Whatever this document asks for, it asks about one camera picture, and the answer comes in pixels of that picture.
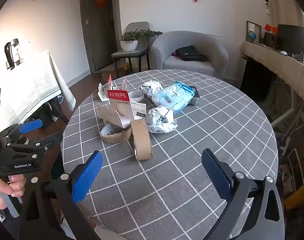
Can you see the potted plant in white pot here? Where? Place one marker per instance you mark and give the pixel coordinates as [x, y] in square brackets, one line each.
[128, 45]

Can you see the grey chair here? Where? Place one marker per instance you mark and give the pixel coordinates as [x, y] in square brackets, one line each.
[136, 27]

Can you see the grey armchair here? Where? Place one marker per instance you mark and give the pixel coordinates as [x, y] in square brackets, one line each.
[192, 40]

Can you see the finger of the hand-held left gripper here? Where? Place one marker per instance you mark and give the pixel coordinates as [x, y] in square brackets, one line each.
[31, 148]
[30, 126]

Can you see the red white card packaging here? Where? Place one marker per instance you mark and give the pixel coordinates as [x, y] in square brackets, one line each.
[123, 107]

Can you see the small blue globe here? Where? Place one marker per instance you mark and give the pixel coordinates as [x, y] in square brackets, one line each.
[252, 35]

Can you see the grey checked tablecloth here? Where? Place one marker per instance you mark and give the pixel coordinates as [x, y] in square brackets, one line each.
[192, 142]

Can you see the white security camera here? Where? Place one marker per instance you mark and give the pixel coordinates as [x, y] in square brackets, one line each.
[268, 3]

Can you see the white metal frame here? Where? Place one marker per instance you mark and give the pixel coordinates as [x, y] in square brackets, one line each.
[287, 115]

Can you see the beige fringed cloth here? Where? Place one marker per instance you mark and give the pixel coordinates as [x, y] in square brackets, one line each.
[274, 62]

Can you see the red door decoration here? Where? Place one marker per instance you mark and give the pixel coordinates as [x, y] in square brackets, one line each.
[99, 1]

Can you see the white patterned tablecloth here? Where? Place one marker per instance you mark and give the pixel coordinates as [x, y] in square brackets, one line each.
[29, 85]

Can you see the picture frame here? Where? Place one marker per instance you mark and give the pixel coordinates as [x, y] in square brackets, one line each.
[255, 27]

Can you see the black stand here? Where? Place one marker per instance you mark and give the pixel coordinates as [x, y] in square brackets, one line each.
[9, 52]

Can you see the small black box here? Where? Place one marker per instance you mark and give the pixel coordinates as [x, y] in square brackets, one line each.
[195, 96]

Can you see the person's left hand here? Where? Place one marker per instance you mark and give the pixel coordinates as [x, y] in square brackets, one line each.
[4, 190]

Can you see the dark cabinet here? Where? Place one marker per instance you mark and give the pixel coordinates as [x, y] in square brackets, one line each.
[254, 80]

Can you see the dark wooden box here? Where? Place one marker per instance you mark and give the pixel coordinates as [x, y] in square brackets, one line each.
[270, 40]

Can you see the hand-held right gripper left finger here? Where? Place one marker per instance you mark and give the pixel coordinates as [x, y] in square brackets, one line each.
[88, 177]

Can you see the black monitor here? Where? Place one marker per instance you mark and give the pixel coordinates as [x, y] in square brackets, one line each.
[292, 38]

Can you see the grey door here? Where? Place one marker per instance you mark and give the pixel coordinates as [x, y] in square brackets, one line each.
[99, 35]

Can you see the torn red white packaging piece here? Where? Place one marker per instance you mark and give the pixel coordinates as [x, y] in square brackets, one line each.
[116, 85]

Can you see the crumpled silvery paper ball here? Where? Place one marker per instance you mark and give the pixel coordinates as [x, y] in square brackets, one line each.
[152, 86]

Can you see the blue wet wipes pack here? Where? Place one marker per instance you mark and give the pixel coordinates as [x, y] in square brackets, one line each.
[172, 97]

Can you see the beige curtain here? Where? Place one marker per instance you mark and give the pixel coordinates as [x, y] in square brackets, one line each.
[284, 2]

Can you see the yellow bag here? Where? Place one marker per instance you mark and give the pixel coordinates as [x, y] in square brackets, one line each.
[296, 196]

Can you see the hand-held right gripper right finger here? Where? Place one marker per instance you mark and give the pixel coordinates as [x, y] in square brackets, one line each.
[215, 177]

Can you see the black bag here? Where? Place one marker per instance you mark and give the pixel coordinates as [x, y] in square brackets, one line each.
[189, 53]

